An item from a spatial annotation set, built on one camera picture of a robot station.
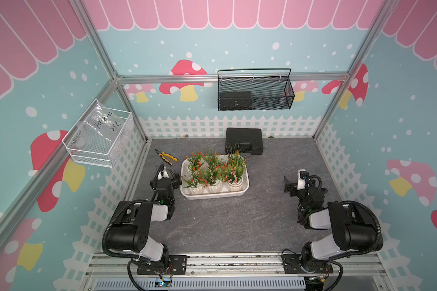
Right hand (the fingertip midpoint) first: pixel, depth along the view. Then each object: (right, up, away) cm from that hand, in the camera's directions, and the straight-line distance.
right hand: (295, 175), depth 91 cm
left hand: (-65, 0, +2) cm, 65 cm away
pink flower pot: (-31, +3, -4) cm, 32 cm away
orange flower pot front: (-42, +8, +2) cm, 43 cm away
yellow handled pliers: (-74, +11, +21) cm, 78 cm away
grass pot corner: (-51, -2, -4) cm, 51 cm away
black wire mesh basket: (-20, +45, +3) cm, 49 cm away
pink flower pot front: (-41, -1, -6) cm, 41 cm away
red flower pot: (-52, +4, +3) cm, 52 cm away
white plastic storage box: (-36, -10, +1) cm, 37 cm away
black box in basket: (-30, +37, -3) cm, 48 cm away
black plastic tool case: (-22, +19, +24) cm, 38 cm away
